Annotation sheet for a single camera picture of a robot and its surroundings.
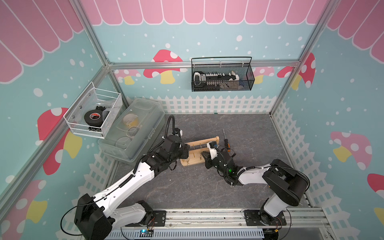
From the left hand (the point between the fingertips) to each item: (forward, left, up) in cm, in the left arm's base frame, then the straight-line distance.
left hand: (186, 149), depth 79 cm
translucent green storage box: (+11, +30, +1) cm, 32 cm away
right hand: (+3, -9, -9) cm, 13 cm away
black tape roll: (+7, +44, +16) cm, 47 cm away
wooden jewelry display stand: (+5, -5, -8) cm, 11 cm away
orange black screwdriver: (+15, -26, -17) cm, 35 cm away
